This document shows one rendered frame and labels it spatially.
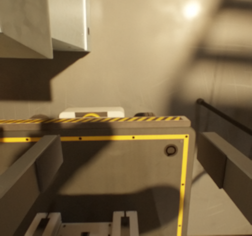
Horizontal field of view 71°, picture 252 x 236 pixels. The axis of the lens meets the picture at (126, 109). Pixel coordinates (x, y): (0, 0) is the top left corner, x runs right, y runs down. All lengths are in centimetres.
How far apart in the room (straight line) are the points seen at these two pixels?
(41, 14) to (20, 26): 3
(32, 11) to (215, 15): 79
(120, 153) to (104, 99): 35
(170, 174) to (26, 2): 56
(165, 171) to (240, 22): 69
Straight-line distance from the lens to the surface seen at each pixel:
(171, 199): 68
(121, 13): 84
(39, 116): 82
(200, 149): 17
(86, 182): 63
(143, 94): 83
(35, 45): 22
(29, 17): 22
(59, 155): 17
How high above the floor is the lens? 82
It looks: 75 degrees down
